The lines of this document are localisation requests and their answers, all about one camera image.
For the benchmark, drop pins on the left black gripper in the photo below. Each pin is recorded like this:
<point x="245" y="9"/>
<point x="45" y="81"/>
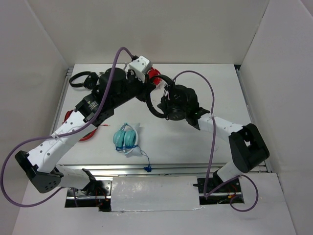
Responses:
<point x="145" y="88"/>

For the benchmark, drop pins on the black wired headphones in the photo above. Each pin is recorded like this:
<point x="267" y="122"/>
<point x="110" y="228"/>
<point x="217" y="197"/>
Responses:
<point x="172" y="108"/>

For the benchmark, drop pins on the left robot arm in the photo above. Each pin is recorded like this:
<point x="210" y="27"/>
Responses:
<point x="40" y="164"/>

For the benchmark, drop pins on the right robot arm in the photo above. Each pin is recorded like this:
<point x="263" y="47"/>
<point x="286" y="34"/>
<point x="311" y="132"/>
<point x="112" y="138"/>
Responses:
<point x="247" y="146"/>

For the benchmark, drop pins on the red wrapped headphones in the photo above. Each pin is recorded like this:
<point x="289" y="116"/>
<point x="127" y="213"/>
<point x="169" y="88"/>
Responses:
<point x="155" y="73"/>

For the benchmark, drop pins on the black headphones at back left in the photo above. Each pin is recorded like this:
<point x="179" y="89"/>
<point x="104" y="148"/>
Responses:
<point x="85" y="79"/>

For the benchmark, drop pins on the teal white headphones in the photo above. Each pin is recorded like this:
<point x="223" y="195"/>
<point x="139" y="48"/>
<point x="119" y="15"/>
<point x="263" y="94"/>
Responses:
<point x="126" y="141"/>

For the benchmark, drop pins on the red black headphones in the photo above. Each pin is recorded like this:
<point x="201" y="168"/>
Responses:
<point x="88" y="135"/>

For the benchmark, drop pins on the white foil-covered panel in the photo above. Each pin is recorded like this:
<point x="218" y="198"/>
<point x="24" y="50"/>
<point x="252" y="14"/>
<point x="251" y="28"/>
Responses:
<point x="168" y="193"/>

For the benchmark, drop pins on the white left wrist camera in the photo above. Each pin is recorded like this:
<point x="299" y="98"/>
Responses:
<point x="140" y="66"/>

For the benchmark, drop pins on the aluminium rail frame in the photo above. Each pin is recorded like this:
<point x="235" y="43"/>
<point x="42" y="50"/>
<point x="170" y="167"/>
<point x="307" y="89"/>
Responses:
<point x="131" y="170"/>

